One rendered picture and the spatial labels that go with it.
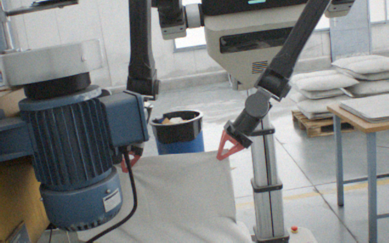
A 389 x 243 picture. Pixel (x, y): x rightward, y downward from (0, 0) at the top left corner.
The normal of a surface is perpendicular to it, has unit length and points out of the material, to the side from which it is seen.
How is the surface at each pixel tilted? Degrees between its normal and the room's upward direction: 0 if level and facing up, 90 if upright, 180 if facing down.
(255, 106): 75
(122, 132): 90
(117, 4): 90
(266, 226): 90
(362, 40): 90
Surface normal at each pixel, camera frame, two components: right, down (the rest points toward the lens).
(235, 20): -0.10, -0.59
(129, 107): 0.42, 0.15
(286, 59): -0.41, 0.30
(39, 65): 0.11, 0.22
